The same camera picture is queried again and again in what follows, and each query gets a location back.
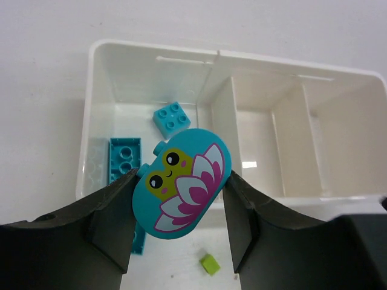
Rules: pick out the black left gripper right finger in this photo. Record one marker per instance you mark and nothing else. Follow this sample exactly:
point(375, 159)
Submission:
point(275, 247)

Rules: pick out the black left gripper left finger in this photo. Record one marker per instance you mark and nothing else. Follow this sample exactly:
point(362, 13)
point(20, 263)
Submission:
point(85, 245)

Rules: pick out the teal two-by-four brick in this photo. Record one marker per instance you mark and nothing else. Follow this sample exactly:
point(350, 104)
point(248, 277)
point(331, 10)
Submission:
point(125, 155)

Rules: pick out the teal frog lotus brick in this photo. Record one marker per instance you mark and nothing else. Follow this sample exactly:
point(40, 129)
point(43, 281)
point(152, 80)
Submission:
point(175, 191)

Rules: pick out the small teal slope brick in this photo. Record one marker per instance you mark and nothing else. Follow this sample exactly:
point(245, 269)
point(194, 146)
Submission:
point(170, 120)

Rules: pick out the lime green small brick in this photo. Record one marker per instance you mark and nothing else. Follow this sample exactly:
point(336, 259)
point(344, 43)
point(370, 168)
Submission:
point(209, 264)

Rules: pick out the white three-compartment plastic bin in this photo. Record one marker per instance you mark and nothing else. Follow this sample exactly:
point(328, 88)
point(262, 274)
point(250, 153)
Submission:
point(301, 132)

